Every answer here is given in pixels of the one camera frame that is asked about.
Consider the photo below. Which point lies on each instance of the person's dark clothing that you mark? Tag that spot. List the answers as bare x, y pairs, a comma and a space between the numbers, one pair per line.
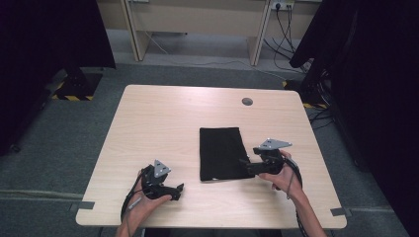
214, 233

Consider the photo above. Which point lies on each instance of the large black curtain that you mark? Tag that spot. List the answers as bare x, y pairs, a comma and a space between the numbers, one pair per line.
39, 49

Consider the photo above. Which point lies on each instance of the person's left hand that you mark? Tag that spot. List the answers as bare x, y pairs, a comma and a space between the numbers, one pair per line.
145, 205

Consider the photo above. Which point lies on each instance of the person's right hand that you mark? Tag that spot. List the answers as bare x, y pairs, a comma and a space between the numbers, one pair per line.
285, 181

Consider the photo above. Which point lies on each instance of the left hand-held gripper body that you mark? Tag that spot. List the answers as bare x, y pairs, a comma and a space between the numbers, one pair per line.
153, 184

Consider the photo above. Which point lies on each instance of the white wall socket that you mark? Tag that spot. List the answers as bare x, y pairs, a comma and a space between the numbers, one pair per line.
282, 4

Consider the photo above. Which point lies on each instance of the black stand base hazard tape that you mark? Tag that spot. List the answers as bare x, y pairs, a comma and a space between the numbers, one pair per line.
311, 95
77, 87

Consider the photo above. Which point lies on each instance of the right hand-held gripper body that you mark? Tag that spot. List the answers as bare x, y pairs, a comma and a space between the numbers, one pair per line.
270, 161

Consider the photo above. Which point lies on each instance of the grey tape piece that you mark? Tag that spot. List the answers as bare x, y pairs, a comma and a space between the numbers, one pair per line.
82, 205
341, 211

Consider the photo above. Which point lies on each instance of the beige desk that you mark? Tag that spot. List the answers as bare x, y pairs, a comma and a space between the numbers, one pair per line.
197, 16

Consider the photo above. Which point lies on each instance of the grey table grommet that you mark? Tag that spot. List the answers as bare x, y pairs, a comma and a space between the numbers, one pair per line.
247, 101

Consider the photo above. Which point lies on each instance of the black tank top white trim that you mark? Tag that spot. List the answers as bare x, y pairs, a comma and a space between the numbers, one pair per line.
222, 154

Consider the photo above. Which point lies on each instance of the silver plug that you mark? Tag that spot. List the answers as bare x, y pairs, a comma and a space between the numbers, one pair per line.
135, 203

